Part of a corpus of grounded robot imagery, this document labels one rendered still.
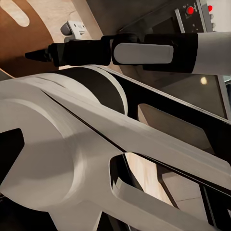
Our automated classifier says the trash can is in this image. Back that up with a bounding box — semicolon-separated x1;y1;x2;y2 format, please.
0;0;59;81

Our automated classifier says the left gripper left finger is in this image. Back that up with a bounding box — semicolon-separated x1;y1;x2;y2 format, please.
0;128;25;186

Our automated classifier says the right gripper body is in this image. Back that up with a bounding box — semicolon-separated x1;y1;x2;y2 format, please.
51;40;90;67

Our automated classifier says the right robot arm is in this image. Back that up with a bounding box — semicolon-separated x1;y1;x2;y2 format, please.
25;20;231;76

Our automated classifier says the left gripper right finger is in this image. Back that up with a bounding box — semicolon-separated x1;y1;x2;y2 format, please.
216;128;231;166

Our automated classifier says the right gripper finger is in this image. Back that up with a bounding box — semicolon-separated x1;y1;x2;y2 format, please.
25;45;52;62

